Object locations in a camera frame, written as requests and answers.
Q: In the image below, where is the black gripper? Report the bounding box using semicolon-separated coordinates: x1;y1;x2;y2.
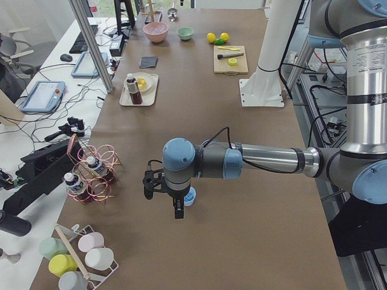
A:
143;160;184;219

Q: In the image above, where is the blue cup with ice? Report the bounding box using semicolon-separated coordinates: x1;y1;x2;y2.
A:
184;187;197;207

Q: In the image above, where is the green ceramic bowl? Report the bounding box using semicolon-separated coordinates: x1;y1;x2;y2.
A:
177;27;194;40

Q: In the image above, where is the pink bowl with ice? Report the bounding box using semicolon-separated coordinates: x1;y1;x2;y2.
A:
143;22;169;43

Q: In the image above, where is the bottle in rack upper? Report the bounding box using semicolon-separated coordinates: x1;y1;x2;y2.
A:
86;156;109;177

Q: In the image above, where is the bottle in rack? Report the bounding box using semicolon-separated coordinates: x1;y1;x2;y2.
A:
86;156;109;177
64;172;87;196

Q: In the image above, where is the white cup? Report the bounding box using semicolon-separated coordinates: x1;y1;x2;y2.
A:
85;247;114;271

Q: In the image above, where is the pink cup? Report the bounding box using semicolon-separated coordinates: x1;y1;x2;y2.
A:
78;232;105;253

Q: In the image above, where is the bottle in rack lower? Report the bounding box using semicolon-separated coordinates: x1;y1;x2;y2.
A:
64;172;87;196

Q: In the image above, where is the cream serving tray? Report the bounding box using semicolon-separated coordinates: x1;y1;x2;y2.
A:
119;72;159;106

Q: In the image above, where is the tea bottle on tray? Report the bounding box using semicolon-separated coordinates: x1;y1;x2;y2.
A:
126;74;143;105

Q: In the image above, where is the white plate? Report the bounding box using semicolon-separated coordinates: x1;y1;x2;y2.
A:
126;72;154;93

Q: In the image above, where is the grey cup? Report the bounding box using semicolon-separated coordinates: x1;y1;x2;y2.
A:
58;271;88;290

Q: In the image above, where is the yellow cup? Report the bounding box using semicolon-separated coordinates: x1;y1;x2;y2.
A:
48;254;78;277

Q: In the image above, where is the green cup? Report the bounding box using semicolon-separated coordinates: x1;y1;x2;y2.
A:
38;237;68;260

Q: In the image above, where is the black case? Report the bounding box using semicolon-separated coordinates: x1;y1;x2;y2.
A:
3;140;73;216

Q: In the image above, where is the wooden cutting board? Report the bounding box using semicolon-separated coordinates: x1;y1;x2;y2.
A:
213;46;249;74

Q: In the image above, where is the grey folded cloth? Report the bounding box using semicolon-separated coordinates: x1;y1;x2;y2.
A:
139;56;158;68

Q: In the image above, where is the half lemon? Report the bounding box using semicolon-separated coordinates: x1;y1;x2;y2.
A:
227;58;238;66

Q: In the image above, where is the yellow plastic knife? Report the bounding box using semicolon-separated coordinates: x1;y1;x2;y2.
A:
218;46;241;51

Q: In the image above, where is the teach pendant far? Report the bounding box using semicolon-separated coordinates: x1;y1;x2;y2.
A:
71;51;99;78

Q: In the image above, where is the teach pendant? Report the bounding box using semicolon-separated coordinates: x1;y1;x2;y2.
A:
71;51;99;78
20;81;66;114

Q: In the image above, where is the green lime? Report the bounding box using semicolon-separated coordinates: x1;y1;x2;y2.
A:
213;39;225;46

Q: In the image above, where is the yellow lemon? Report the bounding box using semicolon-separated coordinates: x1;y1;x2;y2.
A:
206;33;217;44
220;32;230;42

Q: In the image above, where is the teach pendant near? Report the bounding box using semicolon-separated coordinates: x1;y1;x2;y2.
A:
20;81;66;114

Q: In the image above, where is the black computer mouse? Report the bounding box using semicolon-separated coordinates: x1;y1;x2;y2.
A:
60;54;73;62

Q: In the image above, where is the black keyboard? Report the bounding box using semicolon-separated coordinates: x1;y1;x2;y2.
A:
69;24;98;54

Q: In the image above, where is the steel jigger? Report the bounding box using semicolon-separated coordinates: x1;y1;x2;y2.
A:
167;2;178;22

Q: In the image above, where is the copper wire bottle rack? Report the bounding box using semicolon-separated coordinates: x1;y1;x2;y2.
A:
67;134;121;204

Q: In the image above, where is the white wire cup rack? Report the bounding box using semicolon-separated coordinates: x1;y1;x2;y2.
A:
54;224;119;289

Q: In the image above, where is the black camera gimbal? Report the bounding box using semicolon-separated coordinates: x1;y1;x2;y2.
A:
44;117;85;142

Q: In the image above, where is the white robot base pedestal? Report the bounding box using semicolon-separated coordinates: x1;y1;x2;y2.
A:
239;0;303;108

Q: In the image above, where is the aluminium frame post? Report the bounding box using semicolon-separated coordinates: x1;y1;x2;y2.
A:
68;0;114;93

